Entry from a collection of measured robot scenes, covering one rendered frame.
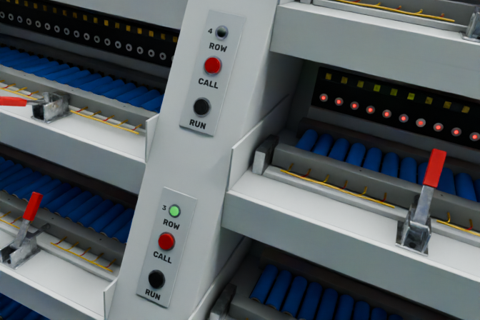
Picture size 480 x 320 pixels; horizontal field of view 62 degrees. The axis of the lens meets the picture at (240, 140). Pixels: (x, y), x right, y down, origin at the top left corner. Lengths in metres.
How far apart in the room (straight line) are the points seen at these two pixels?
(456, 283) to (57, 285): 0.44
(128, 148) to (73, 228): 0.18
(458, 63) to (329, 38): 0.11
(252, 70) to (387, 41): 0.13
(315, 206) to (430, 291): 0.12
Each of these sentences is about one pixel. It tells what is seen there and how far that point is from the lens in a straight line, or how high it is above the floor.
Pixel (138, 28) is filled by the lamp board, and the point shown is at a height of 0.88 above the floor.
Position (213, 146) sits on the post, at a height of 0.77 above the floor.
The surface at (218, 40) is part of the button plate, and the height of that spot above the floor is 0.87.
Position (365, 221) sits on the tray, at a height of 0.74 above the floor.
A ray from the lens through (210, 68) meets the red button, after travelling 0.41.
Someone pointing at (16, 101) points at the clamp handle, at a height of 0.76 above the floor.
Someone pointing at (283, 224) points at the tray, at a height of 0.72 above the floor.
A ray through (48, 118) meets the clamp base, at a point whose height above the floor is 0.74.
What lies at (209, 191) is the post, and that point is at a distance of 0.41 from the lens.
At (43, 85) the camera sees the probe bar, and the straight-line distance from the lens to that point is 0.59.
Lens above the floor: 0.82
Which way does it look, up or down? 6 degrees down
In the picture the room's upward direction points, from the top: 15 degrees clockwise
